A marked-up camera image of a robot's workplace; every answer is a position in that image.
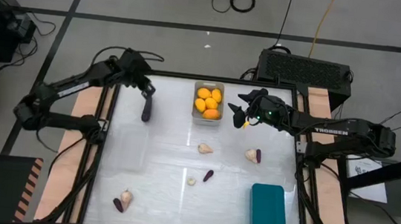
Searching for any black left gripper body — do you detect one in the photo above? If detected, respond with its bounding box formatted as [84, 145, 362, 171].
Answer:
[115, 46, 156, 93]

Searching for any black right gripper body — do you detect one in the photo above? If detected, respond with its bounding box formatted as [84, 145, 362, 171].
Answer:
[234, 85, 295, 134]

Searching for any long purple eggplant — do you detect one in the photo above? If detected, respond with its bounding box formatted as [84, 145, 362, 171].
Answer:
[140, 94, 154, 124]

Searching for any orange mango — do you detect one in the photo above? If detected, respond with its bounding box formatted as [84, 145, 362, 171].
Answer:
[202, 107, 222, 122]

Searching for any grey plastic bin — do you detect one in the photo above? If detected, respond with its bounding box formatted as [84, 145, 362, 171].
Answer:
[189, 79, 227, 128]

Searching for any black computer case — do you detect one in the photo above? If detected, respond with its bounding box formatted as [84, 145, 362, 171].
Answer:
[254, 47, 356, 106]

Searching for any clear plastic bin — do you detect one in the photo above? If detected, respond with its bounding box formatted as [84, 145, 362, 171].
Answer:
[110, 123, 151, 174]

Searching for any teal plastic bin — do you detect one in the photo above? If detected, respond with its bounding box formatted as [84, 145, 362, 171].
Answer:
[247, 182, 293, 224]

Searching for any wooden table board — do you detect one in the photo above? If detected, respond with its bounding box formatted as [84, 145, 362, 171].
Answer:
[284, 85, 366, 224]
[32, 59, 117, 224]

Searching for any white paper sheet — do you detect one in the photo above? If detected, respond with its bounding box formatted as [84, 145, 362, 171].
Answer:
[342, 153, 394, 205]

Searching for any black stand beam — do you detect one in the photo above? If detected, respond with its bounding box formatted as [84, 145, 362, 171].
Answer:
[341, 142, 401, 197]

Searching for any black table frame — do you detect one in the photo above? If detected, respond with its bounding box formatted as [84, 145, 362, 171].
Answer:
[61, 61, 366, 224]

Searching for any grey metal bracket plate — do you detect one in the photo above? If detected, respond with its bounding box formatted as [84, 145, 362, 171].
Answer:
[294, 140, 308, 156]

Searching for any black floor cable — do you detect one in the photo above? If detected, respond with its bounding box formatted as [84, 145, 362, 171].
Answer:
[266, 0, 296, 55]

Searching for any yellow floor cable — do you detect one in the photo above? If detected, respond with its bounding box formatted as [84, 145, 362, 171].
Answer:
[307, 0, 339, 62]

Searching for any coiled black cable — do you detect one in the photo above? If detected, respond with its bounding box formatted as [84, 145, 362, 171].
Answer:
[228, 0, 256, 15]

